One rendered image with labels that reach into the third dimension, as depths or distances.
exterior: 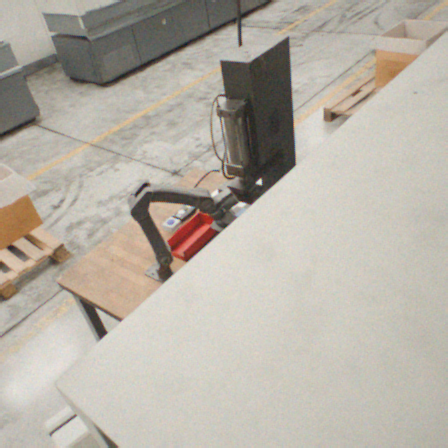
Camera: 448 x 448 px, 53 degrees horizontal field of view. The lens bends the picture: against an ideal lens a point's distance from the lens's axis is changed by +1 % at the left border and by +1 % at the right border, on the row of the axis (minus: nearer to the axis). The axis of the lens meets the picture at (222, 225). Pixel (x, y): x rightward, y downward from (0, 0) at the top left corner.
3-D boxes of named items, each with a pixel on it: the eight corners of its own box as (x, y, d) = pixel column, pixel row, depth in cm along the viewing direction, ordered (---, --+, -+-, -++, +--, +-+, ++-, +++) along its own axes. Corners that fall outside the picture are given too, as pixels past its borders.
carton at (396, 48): (397, 64, 505) (402, 16, 474) (453, 71, 468) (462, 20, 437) (365, 87, 472) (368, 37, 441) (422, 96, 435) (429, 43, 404)
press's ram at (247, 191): (218, 202, 190) (206, 140, 172) (251, 171, 205) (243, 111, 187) (253, 213, 181) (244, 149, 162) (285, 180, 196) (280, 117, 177)
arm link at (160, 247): (172, 252, 182) (140, 191, 162) (175, 262, 177) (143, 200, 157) (158, 258, 182) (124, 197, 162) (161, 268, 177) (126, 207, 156)
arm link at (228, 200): (235, 195, 177) (220, 174, 169) (242, 206, 170) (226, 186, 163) (211, 211, 178) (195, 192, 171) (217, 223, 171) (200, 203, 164)
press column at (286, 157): (261, 203, 215) (242, 43, 168) (274, 190, 221) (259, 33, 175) (287, 210, 207) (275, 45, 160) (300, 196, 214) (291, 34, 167)
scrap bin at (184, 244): (166, 253, 197) (163, 243, 193) (200, 221, 211) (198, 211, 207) (186, 262, 190) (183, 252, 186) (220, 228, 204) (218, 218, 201)
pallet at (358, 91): (380, 76, 522) (381, 63, 513) (472, 89, 462) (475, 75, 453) (322, 120, 461) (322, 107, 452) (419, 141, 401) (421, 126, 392)
